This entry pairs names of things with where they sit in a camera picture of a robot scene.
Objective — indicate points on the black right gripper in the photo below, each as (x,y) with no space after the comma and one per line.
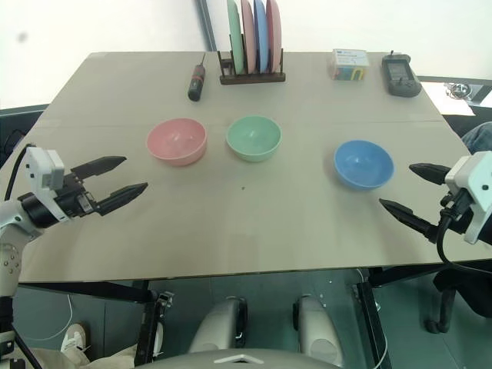
(459,215)

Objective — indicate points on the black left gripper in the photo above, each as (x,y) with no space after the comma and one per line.
(75,200)

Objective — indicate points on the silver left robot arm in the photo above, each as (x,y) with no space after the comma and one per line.
(9,225)

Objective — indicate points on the blue bowl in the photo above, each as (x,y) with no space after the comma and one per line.
(363,165)

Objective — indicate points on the red bowl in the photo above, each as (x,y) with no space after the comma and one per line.
(177,142)

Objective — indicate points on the blue jeans knee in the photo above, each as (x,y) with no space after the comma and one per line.
(480,138)

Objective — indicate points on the black handheld controller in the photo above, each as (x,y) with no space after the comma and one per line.
(401,77)

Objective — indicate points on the black red screwdriver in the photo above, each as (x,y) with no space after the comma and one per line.
(197,82)

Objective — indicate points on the green bowl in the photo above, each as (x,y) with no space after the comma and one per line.
(253,138)

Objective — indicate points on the clear box of coloured items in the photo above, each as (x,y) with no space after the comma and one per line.
(348,65)

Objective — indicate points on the white shoe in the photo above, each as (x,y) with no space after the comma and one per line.
(73,338)

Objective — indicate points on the silver robot right leg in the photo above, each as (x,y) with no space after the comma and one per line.
(317,326)

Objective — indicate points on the silver robot leg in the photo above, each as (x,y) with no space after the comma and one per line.
(219,323)
(317,326)

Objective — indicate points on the dark wooden plate rack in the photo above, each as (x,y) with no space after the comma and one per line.
(251,77)

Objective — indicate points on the silver robot left leg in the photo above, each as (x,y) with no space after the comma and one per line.
(219,323)

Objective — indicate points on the beige trouser leg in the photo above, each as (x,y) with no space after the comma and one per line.
(77,359)

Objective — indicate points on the green plate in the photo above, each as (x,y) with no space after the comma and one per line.
(234,34)

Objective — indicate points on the pink plate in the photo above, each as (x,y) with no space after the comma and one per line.
(248,38)

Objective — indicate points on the blue plate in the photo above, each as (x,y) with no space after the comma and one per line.
(261,38)

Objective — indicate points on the red plate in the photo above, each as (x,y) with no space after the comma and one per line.
(274,34)

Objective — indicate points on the grey robot torso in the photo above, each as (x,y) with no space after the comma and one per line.
(238,361)

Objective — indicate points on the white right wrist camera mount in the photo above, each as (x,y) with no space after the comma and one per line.
(474,180)

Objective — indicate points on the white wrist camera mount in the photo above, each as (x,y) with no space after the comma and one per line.
(46,165)
(474,180)

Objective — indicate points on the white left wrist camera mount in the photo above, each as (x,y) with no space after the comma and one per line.
(46,165)

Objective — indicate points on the dark window frame post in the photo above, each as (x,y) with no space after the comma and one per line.
(207,23)

